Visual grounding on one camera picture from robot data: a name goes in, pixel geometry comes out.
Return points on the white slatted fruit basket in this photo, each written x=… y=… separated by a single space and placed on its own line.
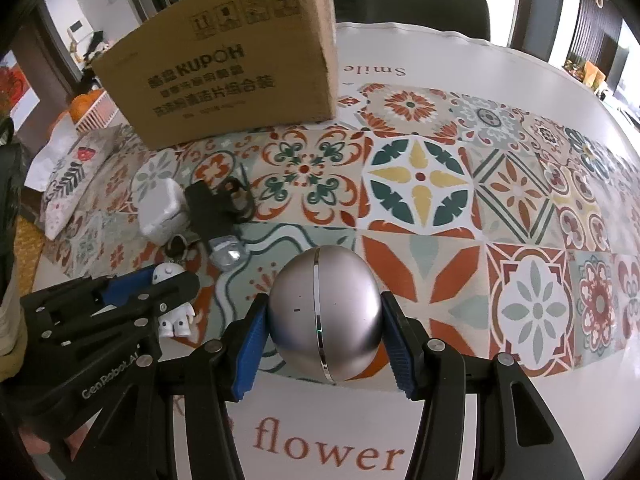
x=97 y=112

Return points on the orange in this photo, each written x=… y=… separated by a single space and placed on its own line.
x=85 y=105

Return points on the floral fabric tissue pouch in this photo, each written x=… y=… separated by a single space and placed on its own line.
x=75 y=175

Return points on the white cube charger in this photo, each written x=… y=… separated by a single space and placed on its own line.
x=160 y=210

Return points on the dark slatted wall panel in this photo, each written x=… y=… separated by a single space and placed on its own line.
x=595 y=15

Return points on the brown cardboard box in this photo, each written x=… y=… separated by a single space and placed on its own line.
x=225 y=85

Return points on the red wall painting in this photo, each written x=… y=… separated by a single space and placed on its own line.
x=15 y=87

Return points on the small clear plastic case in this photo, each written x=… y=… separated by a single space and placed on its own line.
x=227 y=255

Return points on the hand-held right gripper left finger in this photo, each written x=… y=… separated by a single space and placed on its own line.
x=247 y=355

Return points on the black clip holder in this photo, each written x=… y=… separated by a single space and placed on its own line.
x=205 y=210

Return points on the cluttered white shelf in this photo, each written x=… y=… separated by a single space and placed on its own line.
x=97 y=49

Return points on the white low cabinet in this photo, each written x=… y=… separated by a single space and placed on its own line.
x=600 y=87

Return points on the patterned tile-print table runner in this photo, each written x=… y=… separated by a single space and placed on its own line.
x=420 y=185

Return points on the silver egg-shaped case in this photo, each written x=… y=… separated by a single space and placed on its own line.
x=300 y=320

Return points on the white astronaut figure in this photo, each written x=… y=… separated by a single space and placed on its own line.
x=172 y=272

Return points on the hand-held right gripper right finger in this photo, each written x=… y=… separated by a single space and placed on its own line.
x=400 y=355

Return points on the dark grey dining chair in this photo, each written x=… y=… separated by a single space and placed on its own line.
x=425 y=7

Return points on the woven straw box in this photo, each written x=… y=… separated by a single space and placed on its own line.
x=10 y=320

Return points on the glass vase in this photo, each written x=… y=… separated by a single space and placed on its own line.
x=10 y=175

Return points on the white printed table cover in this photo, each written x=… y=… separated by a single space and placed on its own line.
x=325 y=410

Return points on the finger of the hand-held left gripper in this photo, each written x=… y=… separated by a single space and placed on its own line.
x=130 y=285
x=170 y=295

